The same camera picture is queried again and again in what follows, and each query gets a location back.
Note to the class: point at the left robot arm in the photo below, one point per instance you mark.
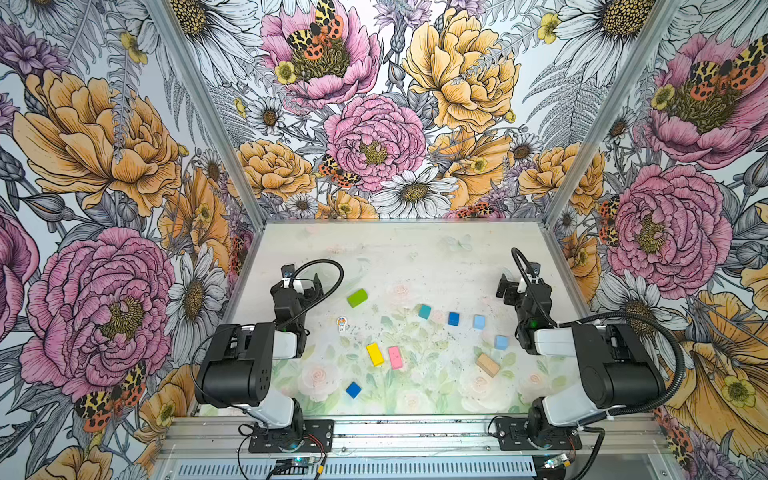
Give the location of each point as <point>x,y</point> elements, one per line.
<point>236,371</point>

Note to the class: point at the left aluminium corner post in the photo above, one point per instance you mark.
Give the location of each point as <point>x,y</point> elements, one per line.
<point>185,63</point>

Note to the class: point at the green rectangular wood block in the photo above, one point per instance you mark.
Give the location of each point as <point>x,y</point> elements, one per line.
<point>357,298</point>

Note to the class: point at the natural wood rectangular block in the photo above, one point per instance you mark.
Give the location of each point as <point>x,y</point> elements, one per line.
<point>487,365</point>

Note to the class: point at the pink rectangular wood block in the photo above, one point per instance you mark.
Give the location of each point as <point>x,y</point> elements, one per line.
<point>395,358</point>

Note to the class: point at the light blue wood cube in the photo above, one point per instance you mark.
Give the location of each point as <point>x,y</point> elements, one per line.
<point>479,322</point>
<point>501,342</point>

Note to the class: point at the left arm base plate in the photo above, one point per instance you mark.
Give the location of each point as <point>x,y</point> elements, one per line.
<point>309,436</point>

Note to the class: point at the teal wood cube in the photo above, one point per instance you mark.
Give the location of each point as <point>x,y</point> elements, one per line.
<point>424,311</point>

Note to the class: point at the dark blue wood cube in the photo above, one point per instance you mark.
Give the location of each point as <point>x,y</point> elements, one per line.
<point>453,318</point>

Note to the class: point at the right aluminium corner post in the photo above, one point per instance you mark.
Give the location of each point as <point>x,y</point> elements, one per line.
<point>659,20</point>

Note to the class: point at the yellow rectangular wood block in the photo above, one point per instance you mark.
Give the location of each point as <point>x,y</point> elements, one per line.
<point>375,354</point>

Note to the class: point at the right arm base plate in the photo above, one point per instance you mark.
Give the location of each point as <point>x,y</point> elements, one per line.
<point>515,433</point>

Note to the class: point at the white vented cable duct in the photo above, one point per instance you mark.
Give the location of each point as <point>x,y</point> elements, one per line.
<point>505,467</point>

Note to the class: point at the aluminium corner post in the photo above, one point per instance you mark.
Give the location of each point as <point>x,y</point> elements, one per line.
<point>185,63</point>
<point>659,20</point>

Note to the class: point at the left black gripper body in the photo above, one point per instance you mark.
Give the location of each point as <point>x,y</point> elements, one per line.
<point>287,298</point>

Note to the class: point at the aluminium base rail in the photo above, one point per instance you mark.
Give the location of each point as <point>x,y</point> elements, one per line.
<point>403,435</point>

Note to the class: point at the round cartoon face sticker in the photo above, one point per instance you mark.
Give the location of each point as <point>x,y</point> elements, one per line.
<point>342,323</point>

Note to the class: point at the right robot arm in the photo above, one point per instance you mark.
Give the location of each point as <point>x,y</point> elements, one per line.
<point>614,370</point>

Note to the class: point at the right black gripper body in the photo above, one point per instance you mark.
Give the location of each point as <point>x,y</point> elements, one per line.
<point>527,297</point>

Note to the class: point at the blue wood cube near rail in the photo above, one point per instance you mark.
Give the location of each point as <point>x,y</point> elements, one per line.
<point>353,390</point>

